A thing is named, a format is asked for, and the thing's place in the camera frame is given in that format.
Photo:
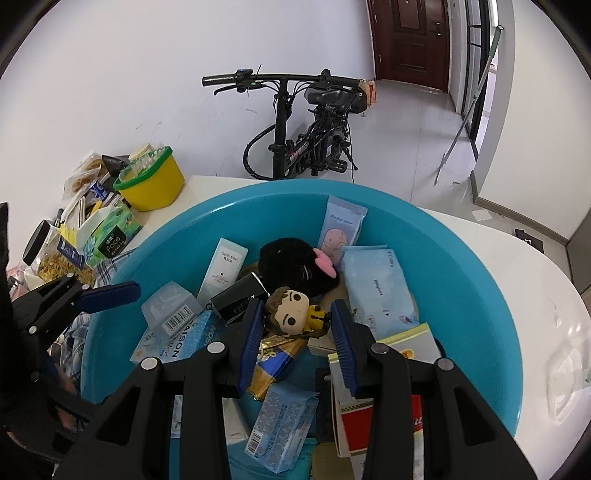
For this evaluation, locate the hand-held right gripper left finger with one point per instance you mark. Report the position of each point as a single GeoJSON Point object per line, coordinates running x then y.
{"type": "Point", "coordinates": [249, 341]}

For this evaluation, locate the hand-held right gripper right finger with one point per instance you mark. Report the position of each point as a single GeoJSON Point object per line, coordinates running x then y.
{"type": "Point", "coordinates": [344, 350]}

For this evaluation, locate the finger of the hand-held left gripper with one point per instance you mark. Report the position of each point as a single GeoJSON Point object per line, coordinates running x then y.
{"type": "Point", "coordinates": [48, 367]}
{"type": "Point", "coordinates": [111, 295]}

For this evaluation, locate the brown-haired doll figure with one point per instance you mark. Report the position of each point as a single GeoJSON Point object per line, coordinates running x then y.
{"type": "Point", "coordinates": [288, 309]}

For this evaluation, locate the red and white cigarette carton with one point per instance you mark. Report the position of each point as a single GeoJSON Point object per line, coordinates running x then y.
{"type": "Point", "coordinates": [351, 424]}

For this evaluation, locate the blue tissue pack with barcode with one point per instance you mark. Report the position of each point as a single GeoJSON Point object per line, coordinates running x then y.
{"type": "Point", "coordinates": [281, 424]}

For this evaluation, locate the blue plastic basin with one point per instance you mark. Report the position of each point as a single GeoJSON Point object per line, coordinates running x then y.
{"type": "Point", "coordinates": [277, 207]}

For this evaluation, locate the yellow container green rim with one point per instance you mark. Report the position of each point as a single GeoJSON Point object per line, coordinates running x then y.
{"type": "Point", "coordinates": [152, 184]}

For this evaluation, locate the white small box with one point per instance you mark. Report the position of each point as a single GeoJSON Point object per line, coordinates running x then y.
{"type": "Point", "coordinates": [321, 347]}

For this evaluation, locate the blue plaid shirt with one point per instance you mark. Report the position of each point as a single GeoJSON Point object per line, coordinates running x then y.
{"type": "Point", "coordinates": [111, 268]}

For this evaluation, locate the gold and blue packet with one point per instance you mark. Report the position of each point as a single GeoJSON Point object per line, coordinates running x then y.
{"type": "Point", "coordinates": [277, 364]}

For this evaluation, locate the black small box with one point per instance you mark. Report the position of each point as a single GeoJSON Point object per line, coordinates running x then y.
{"type": "Point", "coordinates": [238, 300]}

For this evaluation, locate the green leaf-print tissue box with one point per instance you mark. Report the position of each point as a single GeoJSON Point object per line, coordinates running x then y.
{"type": "Point", "coordinates": [111, 237]}

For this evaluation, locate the clear plastic pack with barcode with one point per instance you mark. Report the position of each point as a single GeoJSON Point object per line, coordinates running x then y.
{"type": "Point", "coordinates": [168, 307]}

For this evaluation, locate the clear jar of cereal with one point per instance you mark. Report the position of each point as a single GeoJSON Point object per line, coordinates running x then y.
{"type": "Point", "coordinates": [60, 263]}

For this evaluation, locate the pale blue sachet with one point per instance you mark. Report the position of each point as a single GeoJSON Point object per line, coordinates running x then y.
{"type": "Point", "coordinates": [378, 286]}

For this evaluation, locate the white slim box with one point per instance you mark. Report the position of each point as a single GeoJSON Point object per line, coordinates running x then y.
{"type": "Point", "coordinates": [224, 267]}

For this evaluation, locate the black plush pink bow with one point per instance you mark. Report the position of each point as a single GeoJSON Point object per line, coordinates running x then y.
{"type": "Point", "coordinates": [286, 263]}

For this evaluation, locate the clear bag of snacks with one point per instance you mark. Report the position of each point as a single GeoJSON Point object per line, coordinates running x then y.
{"type": "Point", "coordinates": [83, 177]}

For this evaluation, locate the pink and blue sachet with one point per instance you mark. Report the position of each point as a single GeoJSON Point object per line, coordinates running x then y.
{"type": "Point", "coordinates": [341, 226]}

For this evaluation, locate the black foil bag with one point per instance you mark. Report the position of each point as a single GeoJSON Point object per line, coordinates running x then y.
{"type": "Point", "coordinates": [113, 164]}

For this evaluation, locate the pale cream jar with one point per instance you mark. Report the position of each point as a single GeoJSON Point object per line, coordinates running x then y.
{"type": "Point", "coordinates": [141, 152]}

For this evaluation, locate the black folding bicycle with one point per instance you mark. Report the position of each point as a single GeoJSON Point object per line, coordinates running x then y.
{"type": "Point", "coordinates": [281, 138]}

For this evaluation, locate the black flat pouch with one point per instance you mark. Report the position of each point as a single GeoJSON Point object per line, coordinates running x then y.
{"type": "Point", "coordinates": [528, 240]}

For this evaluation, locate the orange plastic bag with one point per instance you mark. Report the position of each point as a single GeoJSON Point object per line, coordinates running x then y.
{"type": "Point", "coordinates": [367, 91]}

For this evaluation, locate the grey mop pole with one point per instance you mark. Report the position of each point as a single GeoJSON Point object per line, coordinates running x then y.
{"type": "Point", "coordinates": [466, 106]}

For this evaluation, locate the black framed glass sliding door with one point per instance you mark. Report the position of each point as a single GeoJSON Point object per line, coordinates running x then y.
{"type": "Point", "coordinates": [478, 69]}

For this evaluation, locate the dark brown entrance door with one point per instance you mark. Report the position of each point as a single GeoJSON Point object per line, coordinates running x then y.
{"type": "Point", "coordinates": [411, 41]}

